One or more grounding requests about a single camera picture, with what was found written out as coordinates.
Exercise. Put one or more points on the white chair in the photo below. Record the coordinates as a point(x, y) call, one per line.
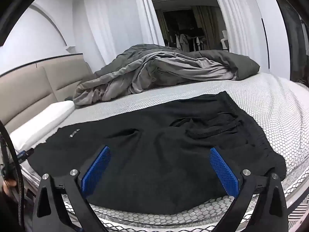
point(224, 40)

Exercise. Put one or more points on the grey duvet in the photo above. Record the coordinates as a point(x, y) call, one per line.
point(157, 72)

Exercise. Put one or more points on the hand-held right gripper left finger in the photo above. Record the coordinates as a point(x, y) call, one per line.
point(95, 169)

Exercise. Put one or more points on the black pants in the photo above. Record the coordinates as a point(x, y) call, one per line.
point(157, 162)

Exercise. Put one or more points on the white pillow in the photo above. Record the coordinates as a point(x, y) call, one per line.
point(48, 118)

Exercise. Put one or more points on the beige padded headboard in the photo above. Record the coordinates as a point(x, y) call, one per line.
point(29, 89)

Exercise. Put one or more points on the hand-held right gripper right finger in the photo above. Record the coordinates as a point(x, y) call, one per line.
point(224, 171)

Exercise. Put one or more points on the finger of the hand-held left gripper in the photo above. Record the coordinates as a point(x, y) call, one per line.
point(24, 155)

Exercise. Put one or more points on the bed with honeycomb cover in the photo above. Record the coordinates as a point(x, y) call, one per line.
point(265, 101)

